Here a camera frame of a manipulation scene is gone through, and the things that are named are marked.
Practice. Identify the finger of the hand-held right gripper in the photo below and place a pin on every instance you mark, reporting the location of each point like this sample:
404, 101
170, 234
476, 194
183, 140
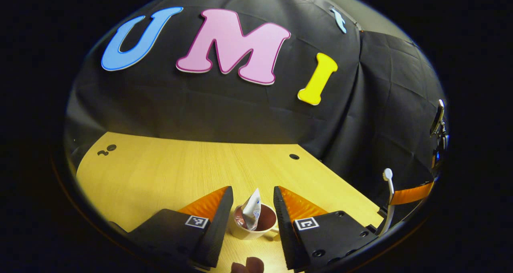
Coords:
413, 195

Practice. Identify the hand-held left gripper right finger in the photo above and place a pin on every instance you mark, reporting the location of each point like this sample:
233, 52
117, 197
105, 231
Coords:
282, 225

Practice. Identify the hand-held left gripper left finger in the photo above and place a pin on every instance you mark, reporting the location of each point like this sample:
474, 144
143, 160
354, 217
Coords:
222, 217

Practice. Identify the beige cup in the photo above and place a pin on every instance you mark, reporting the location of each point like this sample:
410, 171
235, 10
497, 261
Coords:
240, 233

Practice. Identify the white toothpaste tube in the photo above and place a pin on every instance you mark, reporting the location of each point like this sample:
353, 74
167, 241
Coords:
252, 211

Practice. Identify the white toothbrush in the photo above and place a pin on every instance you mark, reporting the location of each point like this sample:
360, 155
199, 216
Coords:
387, 174

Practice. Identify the wooden desktop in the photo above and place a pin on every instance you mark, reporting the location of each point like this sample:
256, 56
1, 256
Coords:
160, 176

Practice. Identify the black backdrop cloth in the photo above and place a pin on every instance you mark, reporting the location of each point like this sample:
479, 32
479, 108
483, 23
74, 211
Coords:
240, 112

